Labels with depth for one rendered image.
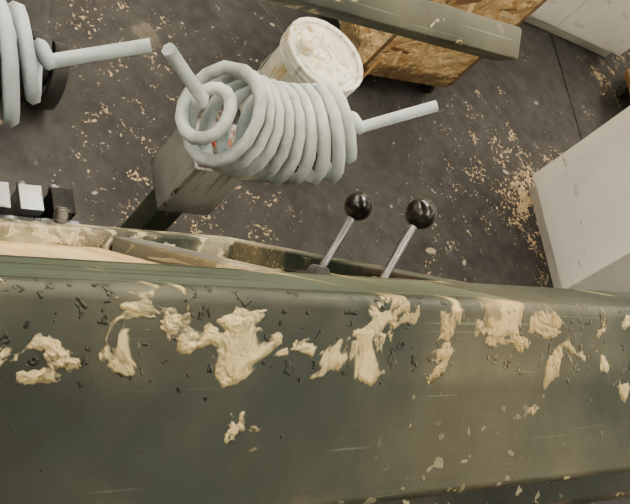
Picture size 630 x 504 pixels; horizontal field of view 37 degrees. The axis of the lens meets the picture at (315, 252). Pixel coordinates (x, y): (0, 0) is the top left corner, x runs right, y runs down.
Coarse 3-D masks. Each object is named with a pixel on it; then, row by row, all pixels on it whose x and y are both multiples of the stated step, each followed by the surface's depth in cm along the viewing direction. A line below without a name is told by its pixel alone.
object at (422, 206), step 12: (408, 204) 112; (420, 204) 111; (432, 204) 112; (408, 216) 112; (420, 216) 111; (432, 216) 111; (408, 228) 112; (420, 228) 112; (408, 240) 111; (396, 252) 111; (372, 276) 111; (384, 276) 110
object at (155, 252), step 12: (120, 240) 162; (132, 240) 159; (144, 240) 163; (120, 252) 161; (132, 252) 158; (144, 252) 154; (156, 252) 151; (168, 252) 147; (180, 252) 144; (192, 252) 147; (168, 264) 147; (180, 264) 144; (192, 264) 141; (204, 264) 138; (216, 264) 135; (228, 264) 133; (240, 264) 133; (252, 264) 136
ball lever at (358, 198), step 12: (360, 192) 122; (348, 204) 121; (360, 204) 120; (372, 204) 122; (348, 216) 122; (360, 216) 121; (348, 228) 121; (336, 240) 120; (312, 264) 120; (324, 264) 120
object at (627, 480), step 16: (560, 480) 86; (576, 480) 87; (592, 480) 89; (608, 480) 90; (624, 480) 92; (432, 496) 76; (448, 496) 78; (464, 496) 79; (480, 496) 80; (496, 496) 81; (512, 496) 82; (528, 496) 83; (544, 496) 85; (560, 496) 86; (576, 496) 87; (592, 496) 89; (608, 496) 91; (624, 496) 92
